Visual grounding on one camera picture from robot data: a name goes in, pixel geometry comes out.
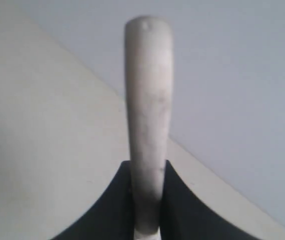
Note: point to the wooden paint brush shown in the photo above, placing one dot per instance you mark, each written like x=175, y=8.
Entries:
x=149, y=75

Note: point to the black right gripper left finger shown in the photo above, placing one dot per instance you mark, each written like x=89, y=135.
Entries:
x=111, y=217

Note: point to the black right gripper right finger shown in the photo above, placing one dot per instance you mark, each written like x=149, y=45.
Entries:
x=183, y=216

